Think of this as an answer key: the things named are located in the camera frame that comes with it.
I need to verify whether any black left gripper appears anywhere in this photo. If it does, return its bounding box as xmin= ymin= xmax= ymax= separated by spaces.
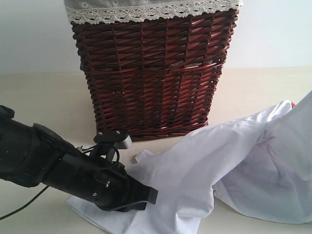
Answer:
xmin=42 ymin=149 xmax=158 ymax=212

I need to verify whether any white t-shirt red lettering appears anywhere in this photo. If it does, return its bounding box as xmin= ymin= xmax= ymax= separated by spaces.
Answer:
xmin=68 ymin=94 xmax=312 ymax=234

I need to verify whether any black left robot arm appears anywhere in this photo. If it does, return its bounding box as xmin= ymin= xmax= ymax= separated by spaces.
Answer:
xmin=0 ymin=106 xmax=158 ymax=212

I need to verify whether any dark red wicker basket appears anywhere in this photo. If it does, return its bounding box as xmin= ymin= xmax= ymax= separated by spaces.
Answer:
xmin=72 ymin=9 xmax=239 ymax=141

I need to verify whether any grey lace-trimmed basket liner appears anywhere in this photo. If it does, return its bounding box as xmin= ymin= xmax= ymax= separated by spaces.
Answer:
xmin=63 ymin=0 xmax=243 ymax=24

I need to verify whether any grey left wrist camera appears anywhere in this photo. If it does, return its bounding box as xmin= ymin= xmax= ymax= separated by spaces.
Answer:
xmin=94 ymin=130 xmax=132 ymax=149

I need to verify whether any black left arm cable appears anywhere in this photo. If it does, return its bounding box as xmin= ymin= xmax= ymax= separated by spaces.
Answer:
xmin=0 ymin=185 xmax=49 ymax=220

